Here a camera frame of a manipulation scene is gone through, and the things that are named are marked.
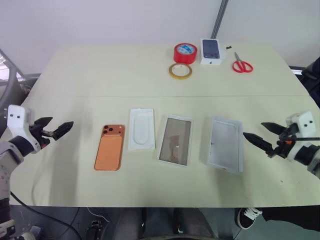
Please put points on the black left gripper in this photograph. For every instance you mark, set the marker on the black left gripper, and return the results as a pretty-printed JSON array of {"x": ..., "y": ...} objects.
[{"x": 41, "y": 136}]

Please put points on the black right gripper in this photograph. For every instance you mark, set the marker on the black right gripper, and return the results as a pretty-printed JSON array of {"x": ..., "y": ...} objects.
[{"x": 285, "y": 147}]

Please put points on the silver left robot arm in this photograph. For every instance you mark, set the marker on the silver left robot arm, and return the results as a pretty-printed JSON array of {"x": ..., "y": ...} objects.
[{"x": 7, "y": 156}]

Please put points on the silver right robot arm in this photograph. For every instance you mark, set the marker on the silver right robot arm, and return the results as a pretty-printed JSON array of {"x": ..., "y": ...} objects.
[{"x": 315, "y": 167}]

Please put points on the white phone box base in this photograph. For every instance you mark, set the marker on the white phone box base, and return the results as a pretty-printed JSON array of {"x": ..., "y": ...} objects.
[{"x": 225, "y": 143}]

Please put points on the white box lid brown inside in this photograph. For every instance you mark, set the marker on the white box lid brown inside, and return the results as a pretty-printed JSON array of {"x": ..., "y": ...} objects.
[{"x": 175, "y": 141}]

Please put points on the white box with phone print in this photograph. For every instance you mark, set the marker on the white box with phone print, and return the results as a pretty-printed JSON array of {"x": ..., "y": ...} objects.
[{"x": 210, "y": 52}]

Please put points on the orange smartphone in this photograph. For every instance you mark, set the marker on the orange smartphone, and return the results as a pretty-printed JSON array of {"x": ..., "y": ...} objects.
[{"x": 110, "y": 150}]

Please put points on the black and white sneaker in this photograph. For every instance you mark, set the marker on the black and white sneaker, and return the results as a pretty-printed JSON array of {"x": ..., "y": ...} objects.
[{"x": 247, "y": 217}]

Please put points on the black trouser leg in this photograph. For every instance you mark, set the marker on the black trouser leg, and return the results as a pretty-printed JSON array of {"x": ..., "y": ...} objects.
[{"x": 290, "y": 217}]

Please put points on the white moulded insert tray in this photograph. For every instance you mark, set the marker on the white moulded insert tray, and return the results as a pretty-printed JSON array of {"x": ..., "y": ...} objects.
[{"x": 141, "y": 130}]

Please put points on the black floor device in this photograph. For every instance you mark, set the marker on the black floor device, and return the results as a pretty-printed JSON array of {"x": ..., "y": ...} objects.
[{"x": 94, "y": 228}]

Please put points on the yellow clear tape roll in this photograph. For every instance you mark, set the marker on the yellow clear tape roll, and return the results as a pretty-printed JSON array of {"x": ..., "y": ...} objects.
[{"x": 172, "y": 72}]

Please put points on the red tape roll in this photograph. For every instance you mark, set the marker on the red tape roll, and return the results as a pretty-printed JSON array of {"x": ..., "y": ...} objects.
[{"x": 185, "y": 54}]

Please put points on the grey metal pole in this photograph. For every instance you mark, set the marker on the grey metal pole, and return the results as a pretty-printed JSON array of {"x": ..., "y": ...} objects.
[{"x": 220, "y": 17}]

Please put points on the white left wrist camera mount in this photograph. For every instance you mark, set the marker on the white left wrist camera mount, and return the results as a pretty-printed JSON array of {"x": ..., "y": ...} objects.
[{"x": 16, "y": 120}]

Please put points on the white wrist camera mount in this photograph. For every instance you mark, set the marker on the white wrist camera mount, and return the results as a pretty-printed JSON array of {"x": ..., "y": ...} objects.
[
  {"x": 306, "y": 125},
  {"x": 16, "y": 120}
]

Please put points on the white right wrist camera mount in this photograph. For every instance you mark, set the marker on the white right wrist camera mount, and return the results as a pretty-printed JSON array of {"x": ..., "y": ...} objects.
[{"x": 306, "y": 125}]

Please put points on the grey metal frame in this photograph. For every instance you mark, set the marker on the grey metal frame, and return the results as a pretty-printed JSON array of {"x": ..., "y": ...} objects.
[{"x": 11, "y": 77}]

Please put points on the black equipment with silver rail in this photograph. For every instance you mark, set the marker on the black equipment with silver rail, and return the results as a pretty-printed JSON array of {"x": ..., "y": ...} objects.
[{"x": 312, "y": 77}]

